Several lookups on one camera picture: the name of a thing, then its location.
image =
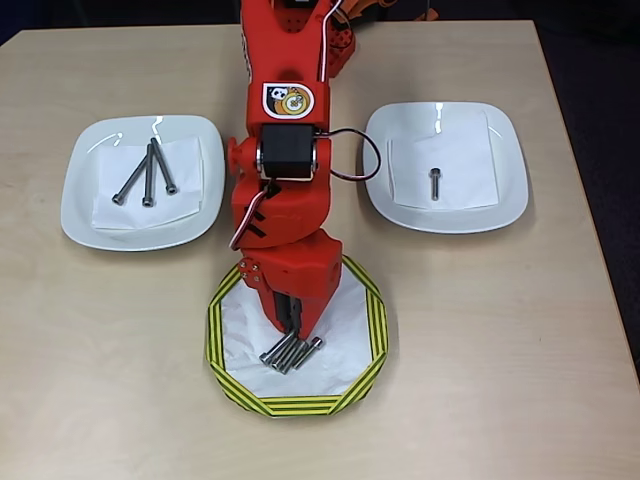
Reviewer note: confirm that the orange table clamp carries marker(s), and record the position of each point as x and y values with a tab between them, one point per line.
372	6

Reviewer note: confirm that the white square plate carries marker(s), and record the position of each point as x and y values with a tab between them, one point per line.
510	165
80	210

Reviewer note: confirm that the short bolt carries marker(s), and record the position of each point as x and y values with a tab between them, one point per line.
272	351
435	187
292	357
310	351

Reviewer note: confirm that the red robot arm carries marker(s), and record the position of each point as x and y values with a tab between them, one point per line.
285	65

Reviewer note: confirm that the yellow black striped paper plate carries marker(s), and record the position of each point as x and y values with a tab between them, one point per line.
377	325

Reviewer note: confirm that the white paper napkin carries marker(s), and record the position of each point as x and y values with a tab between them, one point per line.
150	217
465	150

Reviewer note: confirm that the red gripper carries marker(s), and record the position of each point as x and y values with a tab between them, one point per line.
306	270

